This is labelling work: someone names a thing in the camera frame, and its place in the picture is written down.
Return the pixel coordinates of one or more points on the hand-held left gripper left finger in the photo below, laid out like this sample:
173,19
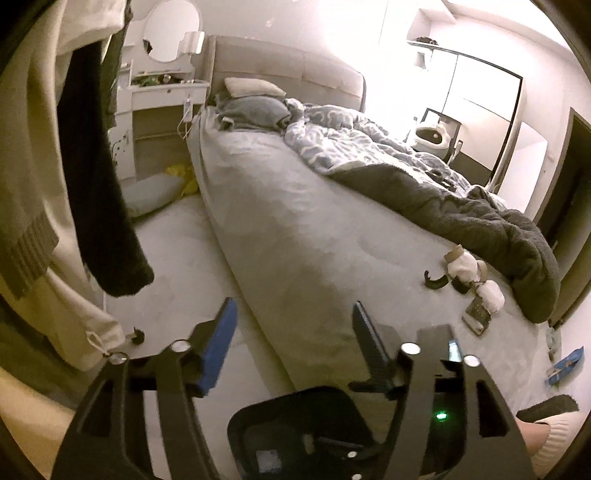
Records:
218,350

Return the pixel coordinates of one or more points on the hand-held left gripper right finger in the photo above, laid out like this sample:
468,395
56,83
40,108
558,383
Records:
371,344

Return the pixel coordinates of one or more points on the white tissue wad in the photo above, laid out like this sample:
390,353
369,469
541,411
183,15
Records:
464,270
491,297

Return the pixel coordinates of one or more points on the black trash bin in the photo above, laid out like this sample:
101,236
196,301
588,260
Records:
277,415

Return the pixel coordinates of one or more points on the person's right forearm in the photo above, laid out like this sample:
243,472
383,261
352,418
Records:
547,441

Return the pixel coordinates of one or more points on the dark flat packet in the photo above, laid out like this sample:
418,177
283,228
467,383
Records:
476,316

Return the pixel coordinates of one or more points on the small black curved piece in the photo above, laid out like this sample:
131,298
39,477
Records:
460,286

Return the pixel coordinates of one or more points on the wheeled clothes rack base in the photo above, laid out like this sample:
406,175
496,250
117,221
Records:
137,336

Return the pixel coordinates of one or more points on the cardboard tube roll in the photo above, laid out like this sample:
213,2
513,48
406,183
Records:
455,253
482,270

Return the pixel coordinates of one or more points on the blue snack packet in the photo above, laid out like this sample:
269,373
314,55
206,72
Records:
563,367

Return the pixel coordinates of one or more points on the dark fuzzy cloth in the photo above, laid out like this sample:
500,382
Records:
549,406

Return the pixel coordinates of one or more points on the grey bed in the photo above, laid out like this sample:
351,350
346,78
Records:
300,230

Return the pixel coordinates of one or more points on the dark grey fleece blanket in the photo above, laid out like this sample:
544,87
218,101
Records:
461,207

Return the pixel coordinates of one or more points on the grey cushioned stool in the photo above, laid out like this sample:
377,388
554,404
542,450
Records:
152,194

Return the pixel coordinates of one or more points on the yellow plastic bag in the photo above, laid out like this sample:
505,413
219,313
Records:
182,177

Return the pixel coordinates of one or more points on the dark green hanging garment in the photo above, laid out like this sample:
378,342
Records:
27,341

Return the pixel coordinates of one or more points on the white panel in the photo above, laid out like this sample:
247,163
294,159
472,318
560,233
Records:
521,166

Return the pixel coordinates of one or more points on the yellow cloth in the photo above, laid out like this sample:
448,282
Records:
27,415

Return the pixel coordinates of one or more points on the black hanging garment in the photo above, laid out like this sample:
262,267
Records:
101,184

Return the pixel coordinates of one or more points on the white round appliance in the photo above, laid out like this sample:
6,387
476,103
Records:
431,136

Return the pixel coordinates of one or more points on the dark door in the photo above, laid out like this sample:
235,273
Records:
572,184

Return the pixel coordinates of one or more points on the blue patterned duvet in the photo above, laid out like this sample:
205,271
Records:
341,138

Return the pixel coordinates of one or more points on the grey pillow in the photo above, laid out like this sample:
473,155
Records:
251,110

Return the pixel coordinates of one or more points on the white dressing table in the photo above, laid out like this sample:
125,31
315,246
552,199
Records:
157,97

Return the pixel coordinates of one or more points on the cream pillow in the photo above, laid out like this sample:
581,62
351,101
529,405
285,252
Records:
254,86

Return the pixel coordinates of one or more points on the olive knit sweater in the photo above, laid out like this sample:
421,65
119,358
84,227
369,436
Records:
27,161

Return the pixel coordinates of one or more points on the green knit garment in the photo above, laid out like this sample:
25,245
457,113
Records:
113,69

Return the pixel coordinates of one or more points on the oval mirror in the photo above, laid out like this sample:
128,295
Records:
171,30

